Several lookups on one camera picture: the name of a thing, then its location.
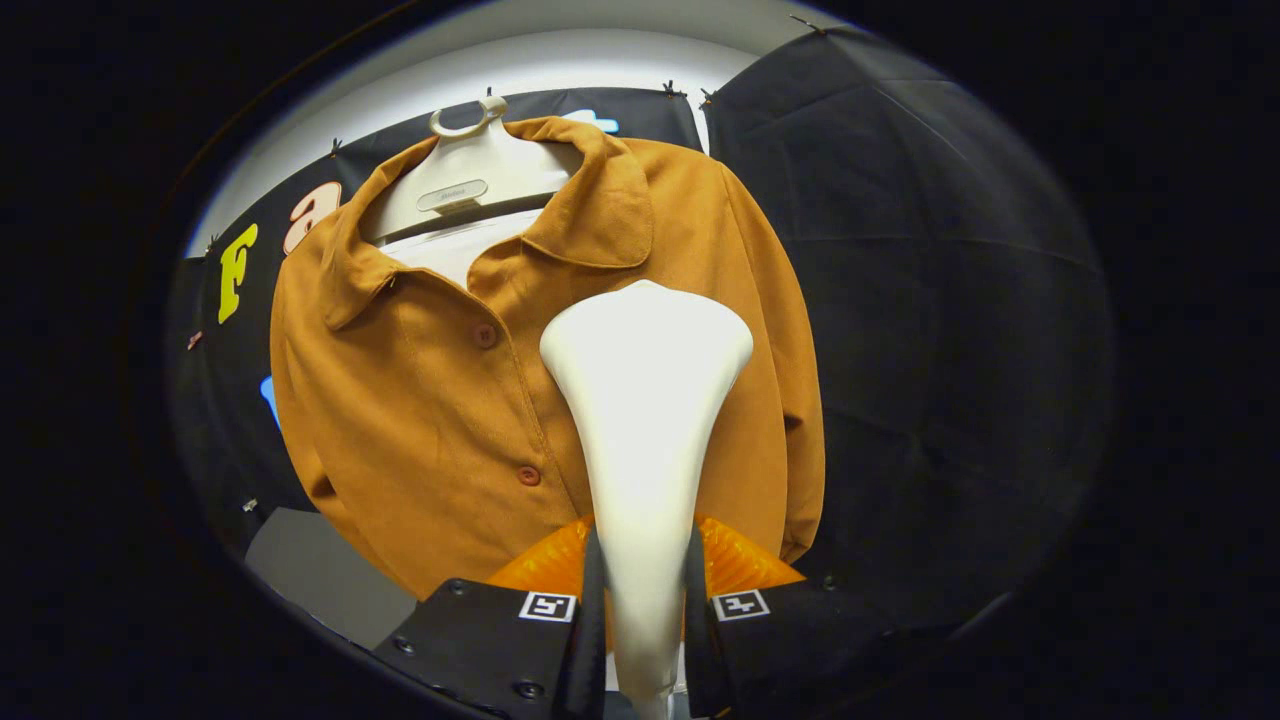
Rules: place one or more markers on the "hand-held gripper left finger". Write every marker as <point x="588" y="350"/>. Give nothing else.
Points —
<point x="490" y="640"/>

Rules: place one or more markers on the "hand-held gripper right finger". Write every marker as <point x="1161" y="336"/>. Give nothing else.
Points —
<point x="790" y="640"/>

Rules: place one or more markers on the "orange button shirt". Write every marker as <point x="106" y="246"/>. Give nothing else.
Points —
<point x="420" y="420"/>

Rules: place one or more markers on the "white garment steamer head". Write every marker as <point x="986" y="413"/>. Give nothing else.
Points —
<point x="648" y="420"/>

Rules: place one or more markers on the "grey cabinet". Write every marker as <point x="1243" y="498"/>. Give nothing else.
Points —
<point x="320" y="570"/>

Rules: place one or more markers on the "black backdrop cloth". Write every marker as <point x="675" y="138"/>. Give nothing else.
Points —
<point x="950" y="300"/>

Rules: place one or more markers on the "white plastic hanger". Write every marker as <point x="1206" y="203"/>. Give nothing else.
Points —
<point x="470" y="175"/>

